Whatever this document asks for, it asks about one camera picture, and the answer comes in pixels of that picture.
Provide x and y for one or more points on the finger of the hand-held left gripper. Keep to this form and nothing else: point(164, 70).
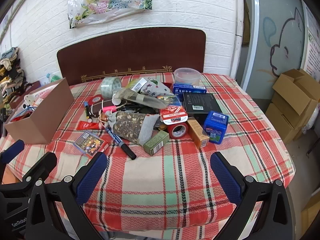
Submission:
point(43, 162)
point(12, 151)

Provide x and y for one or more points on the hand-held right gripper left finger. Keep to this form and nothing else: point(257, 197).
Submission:
point(92, 175)

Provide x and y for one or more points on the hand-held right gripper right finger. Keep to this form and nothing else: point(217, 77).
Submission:
point(225, 177)

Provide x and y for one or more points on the brown cardboard box container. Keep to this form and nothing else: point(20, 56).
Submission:
point(47, 115)

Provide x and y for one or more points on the blue mint box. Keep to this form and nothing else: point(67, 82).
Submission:
point(215, 127)

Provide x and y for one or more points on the brown small box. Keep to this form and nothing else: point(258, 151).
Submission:
point(197, 132)

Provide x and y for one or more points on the red white packet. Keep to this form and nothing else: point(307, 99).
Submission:
point(173, 115)

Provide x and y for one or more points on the clear round plastic container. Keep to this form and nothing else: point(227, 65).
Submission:
point(187, 76)

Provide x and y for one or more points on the colourful card pack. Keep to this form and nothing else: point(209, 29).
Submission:
point(90, 143)

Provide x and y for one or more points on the blue marker pen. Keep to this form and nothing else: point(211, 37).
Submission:
point(120, 143)

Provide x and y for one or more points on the red tube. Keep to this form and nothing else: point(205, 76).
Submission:
point(87, 125)

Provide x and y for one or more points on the white socket adapter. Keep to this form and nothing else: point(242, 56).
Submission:
point(30, 100)

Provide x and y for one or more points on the grey dried herb sachet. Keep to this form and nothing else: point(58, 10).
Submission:
point(132, 127)

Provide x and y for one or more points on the yellow black pen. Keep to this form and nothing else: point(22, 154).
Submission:
point(87, 110)

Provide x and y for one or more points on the red plaid blanket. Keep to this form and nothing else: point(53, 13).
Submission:
point(160, 185)

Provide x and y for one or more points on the pink white packet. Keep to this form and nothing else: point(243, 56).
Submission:
point(45, 93)

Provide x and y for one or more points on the red tape roll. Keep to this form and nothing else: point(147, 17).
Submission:
point(178, 130)

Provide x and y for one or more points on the brown plaid wallet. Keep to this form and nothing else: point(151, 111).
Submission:
point(100, 107)

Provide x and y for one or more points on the pink highlighter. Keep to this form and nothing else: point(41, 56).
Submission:
point(110, 109)

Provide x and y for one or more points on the green small box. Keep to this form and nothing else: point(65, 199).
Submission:
point(156, 143)

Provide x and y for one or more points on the red round tin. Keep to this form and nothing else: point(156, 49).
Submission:
point(95, 99)

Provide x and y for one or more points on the white tube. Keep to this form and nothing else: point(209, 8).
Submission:
point(116, 101)

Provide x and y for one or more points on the black flat box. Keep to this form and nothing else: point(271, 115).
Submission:
point(201, 102)

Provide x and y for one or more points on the pile of clothes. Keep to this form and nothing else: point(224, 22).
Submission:
point(11, 72)

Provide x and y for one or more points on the green plastic bottle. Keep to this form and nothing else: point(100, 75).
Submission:
point(54, 78)

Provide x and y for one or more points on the clear tape roll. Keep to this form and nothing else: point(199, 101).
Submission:
point(110, 86)

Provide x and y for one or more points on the blue medicine box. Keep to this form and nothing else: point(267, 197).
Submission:
point(190, 89)

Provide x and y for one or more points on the white green label box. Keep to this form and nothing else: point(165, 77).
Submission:
point(136, 84)

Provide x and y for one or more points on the stack of cardboard boxes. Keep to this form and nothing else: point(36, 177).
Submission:
point(292, 100)

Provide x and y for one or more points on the white star printed pouch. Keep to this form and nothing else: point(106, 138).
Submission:
point(156, 88)

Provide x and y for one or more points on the brown wooden headboard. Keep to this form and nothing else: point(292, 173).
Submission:
point(130, 55)

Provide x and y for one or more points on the floral plastic bag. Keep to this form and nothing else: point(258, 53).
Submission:
point(107, 2)

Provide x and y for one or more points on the wall poster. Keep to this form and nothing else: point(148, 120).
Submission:
point(313, 42)

